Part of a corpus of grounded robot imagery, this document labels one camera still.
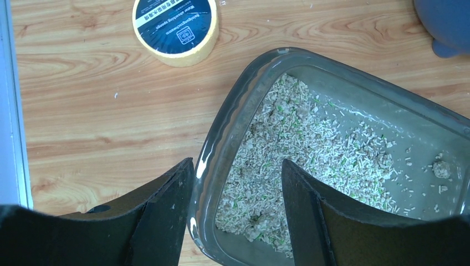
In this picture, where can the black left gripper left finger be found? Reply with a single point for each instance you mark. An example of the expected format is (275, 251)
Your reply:
(143, 227)

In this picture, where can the grey transparent litter box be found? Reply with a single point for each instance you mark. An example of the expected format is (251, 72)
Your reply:
(371, 140)

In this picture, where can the yellow round sponge tin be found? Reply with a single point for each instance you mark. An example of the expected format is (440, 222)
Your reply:
(179, 33)

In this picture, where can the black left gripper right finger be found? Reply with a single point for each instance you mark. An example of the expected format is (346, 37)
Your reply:
(327, 227)

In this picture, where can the blue trash bin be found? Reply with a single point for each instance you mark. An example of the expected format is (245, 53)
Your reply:
(448, 24)

